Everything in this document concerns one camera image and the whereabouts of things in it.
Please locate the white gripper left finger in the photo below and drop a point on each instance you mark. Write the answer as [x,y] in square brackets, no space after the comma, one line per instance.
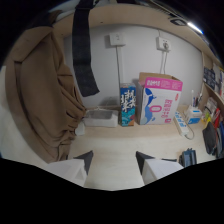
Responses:
[71,170]

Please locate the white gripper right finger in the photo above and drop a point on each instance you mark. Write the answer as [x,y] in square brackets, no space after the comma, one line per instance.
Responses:
[154,168]

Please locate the white toothbrush holder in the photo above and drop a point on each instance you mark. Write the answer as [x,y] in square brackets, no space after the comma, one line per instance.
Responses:
[193,115]

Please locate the toothbrush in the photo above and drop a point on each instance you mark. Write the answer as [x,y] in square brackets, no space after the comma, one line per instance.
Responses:
[192,97]

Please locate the dark blue clip device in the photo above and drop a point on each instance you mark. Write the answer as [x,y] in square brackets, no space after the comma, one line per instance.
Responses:
[188,157]

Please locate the white power strip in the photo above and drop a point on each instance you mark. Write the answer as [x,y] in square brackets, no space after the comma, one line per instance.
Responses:
[181,124]

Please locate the clear plastic storage box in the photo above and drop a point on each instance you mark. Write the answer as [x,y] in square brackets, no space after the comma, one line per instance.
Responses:
[100,118]

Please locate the black pouch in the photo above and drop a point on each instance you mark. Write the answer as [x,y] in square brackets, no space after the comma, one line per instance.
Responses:
[210,137]

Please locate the pink and white cardboard box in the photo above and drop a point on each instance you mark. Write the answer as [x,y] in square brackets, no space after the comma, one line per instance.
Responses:
[159,100]

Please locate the blue patterned carton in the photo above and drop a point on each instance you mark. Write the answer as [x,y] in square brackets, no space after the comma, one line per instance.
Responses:
[127,104]

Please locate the brown hanging curtain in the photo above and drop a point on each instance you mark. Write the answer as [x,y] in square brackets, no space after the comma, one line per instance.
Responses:
[43,96]

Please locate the wooden side shelf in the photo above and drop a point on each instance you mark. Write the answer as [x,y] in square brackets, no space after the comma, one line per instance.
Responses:
[213,88]

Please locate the dark grey hanging towel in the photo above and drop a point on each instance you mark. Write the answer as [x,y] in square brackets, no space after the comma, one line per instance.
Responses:
[83,50]

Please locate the wooden overhead shelf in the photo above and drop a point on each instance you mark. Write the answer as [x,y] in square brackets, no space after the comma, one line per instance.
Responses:
[133,20]

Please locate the white wall socket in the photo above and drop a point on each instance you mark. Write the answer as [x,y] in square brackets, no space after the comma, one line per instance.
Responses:
[163,43]

